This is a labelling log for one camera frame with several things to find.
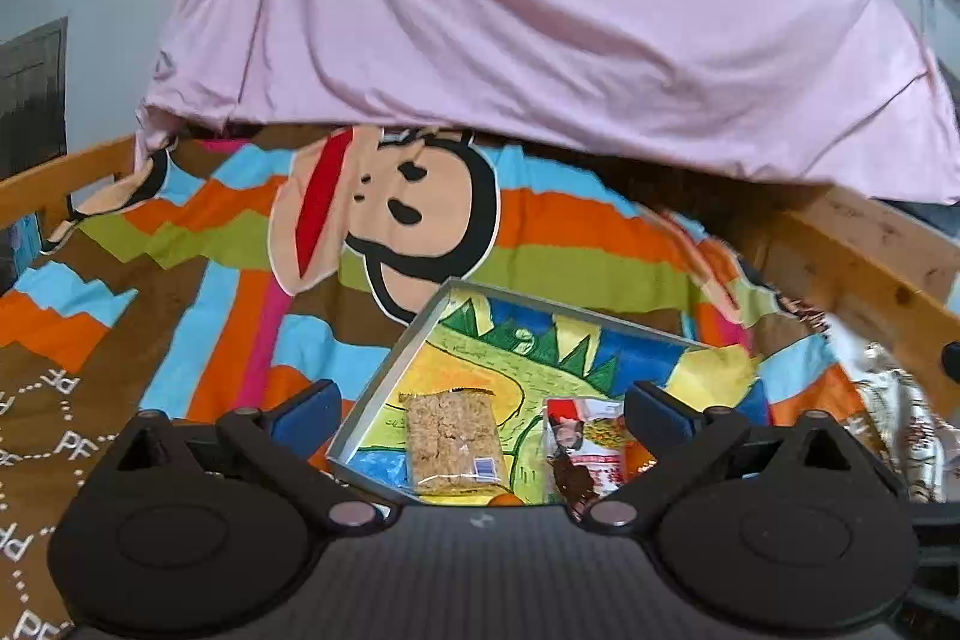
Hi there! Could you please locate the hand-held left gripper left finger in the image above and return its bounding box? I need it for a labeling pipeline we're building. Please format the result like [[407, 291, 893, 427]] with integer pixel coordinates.
[[79, 379, 380, 532]]

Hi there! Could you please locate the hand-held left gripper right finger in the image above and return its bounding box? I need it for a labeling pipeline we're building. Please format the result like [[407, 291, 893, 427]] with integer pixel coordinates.
[[583, 379, 897, 532]]

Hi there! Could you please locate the green white snack packet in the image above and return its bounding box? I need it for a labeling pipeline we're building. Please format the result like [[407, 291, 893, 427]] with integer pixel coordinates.
[[541, 396, 632, 507]]

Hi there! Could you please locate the grain crisp bar packet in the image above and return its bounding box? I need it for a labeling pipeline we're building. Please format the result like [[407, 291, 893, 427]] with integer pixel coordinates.
[[399, 387, 509, 498]]

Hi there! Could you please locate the metal tray with dinosaur drawing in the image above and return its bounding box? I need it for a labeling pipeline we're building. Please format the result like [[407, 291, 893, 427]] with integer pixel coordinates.
[[326, 278, 773, 507]]

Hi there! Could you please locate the floral cloth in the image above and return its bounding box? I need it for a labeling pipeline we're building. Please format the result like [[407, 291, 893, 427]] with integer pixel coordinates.
[[825, 340, 960, 507]]

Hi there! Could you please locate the brown printed blanket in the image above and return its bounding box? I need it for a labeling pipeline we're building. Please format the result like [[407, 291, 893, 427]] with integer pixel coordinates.
[[0, 122, 863, 640]]

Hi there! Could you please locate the pink sheet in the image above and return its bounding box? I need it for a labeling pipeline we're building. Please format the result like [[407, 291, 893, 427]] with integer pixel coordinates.
[[135, 0, 960, 206]]

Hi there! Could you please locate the wooden bed frame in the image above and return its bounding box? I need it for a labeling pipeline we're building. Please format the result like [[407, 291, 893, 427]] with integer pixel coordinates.
[[0, 134, 960, 417]]

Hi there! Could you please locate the dark window frame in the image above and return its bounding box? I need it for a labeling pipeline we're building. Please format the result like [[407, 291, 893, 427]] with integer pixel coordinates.
[[0, 16, 70, 182]]

